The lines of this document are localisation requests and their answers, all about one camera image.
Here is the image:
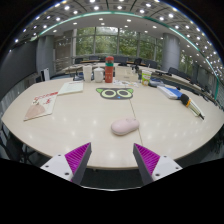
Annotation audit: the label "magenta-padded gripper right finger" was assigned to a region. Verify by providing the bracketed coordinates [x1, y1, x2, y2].
[132, 142, 184, 186]

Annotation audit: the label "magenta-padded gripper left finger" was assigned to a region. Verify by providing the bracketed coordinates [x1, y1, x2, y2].
[39, 142, 92, 186]

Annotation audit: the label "pink computer mouse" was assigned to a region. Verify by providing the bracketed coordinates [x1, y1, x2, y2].
[110, 117, 141, 136]

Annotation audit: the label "black cat-face mouse pad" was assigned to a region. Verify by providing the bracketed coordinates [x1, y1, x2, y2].
[95, 87, 135, 101]

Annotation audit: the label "red and white magazine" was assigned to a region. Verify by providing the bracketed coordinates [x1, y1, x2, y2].
[23, 91, 59, 122]

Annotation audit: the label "black handheld microphone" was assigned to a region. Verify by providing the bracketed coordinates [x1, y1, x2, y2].
[180, 93, 206, 120]

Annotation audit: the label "blue and white book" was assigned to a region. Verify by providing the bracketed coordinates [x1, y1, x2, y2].
[156, 84, 184, 100]

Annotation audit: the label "white paper booklet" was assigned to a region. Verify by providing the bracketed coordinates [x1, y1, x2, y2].
[57, 81, 85, 96]

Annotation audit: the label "black conference microphone unit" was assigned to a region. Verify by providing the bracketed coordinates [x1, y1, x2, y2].
[148, 79, 166, 88]
[72, 73, 85, 82]

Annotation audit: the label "long curved conference desk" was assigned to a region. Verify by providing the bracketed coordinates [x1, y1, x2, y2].
[63, 59, 218, 101]

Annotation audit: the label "white and green paper cup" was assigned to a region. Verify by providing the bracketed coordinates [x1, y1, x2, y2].
[141, 68, 153, 86]

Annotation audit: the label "colourful sticker sheet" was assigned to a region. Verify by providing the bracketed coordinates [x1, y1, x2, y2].
[112, 79, 139, 88]

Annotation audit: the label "white standing board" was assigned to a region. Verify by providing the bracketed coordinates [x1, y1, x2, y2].
[40, 68, 51, 82]

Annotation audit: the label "dark office chairs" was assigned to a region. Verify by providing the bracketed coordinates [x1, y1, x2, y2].
[73, 54, 221, 108]

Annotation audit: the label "stack of white paper cups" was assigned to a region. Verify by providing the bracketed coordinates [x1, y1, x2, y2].
[82, 64, 93, 83]

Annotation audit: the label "white lidded mug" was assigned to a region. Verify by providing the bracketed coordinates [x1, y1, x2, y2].
[93, 66, 105, 83]

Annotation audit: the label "beige desk organiser box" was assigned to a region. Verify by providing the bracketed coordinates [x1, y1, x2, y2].
[114, 65, 139, 83]

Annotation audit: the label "red bottle with green band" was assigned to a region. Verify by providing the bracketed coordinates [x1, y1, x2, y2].
[104, 55, 115, 84]

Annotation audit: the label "ceiling lights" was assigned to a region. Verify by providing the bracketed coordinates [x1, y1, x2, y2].
[13, 0, 224, 81]

